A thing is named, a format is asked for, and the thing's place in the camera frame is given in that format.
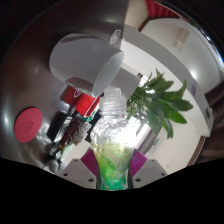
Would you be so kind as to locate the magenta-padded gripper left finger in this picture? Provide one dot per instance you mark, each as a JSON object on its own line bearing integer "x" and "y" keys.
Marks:
{"x": 89, "y": 163}

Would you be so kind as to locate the green plant in white pot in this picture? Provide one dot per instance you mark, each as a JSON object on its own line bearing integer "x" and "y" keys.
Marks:
{"x": 160, "y": 106}

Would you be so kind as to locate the clear bottle with green label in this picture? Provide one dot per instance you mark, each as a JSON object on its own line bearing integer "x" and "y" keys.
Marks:
{"x": 113, "y": 133}

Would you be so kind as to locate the red box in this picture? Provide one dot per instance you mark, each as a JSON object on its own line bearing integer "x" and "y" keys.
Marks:
{"x": 85, "y": 103}

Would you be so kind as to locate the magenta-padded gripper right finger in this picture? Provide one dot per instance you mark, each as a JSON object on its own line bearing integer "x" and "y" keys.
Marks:
{"x": 138, "y": 163}

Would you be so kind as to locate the small black device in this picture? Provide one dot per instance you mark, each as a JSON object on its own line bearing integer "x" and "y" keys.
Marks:
{"x": 56, "y": 125}

